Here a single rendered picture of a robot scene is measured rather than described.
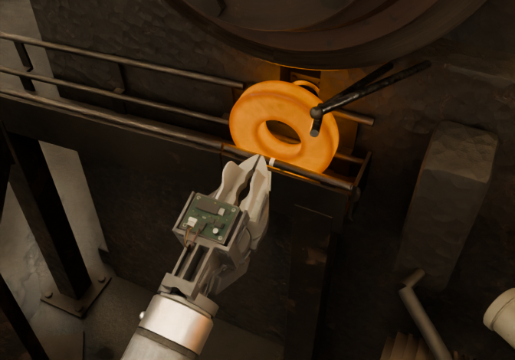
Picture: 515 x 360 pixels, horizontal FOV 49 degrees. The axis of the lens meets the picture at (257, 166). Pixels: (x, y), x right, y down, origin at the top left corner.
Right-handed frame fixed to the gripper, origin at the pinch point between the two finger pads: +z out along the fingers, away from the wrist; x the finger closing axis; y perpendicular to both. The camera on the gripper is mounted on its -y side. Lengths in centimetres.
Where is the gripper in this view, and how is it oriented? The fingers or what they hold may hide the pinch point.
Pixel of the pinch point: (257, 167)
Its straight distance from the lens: 73.4
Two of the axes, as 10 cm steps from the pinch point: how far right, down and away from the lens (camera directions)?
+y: -1.3, -4.7, -8.7
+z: 3.9, -8.3, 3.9
